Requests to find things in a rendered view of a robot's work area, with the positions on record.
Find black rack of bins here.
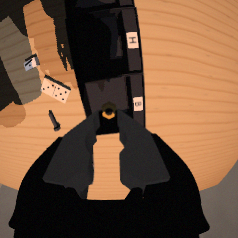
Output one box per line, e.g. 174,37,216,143
64,0,146,128

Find white domino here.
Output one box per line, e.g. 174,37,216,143
40,77,71,103

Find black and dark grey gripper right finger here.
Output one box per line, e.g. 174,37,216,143
115,109,210,234

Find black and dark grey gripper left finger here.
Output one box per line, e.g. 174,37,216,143
9,110,103,229

